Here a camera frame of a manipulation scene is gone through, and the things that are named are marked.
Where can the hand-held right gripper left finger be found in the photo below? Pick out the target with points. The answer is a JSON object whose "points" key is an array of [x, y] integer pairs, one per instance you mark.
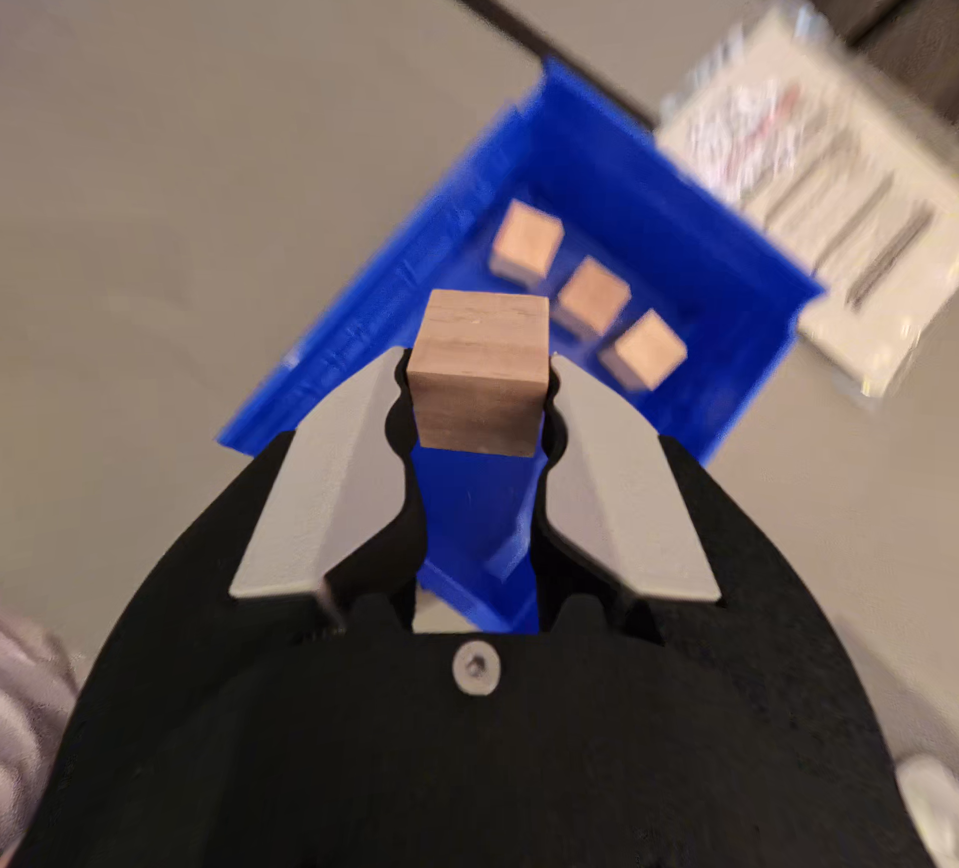
{"points": [[300, 508]]}

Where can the blue plastic bin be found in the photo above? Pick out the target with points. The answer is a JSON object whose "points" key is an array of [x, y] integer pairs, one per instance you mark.
{"points": [[637, 224]]}

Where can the wooden cube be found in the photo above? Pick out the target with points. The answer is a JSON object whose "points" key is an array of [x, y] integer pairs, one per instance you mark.
{"points": [[644, 351], [479, 381], [528, 242], [596, 295]]}

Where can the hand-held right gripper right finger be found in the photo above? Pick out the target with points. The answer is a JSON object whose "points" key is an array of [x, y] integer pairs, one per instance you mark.
{"points": [[629, 508]]}

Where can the printed sheet in plastic sleeve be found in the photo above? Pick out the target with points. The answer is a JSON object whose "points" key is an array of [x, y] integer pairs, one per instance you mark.
{"points": [[824, 194]]}

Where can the grey cloth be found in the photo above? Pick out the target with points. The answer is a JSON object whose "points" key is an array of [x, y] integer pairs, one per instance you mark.
{"points": [[30, 718]]}

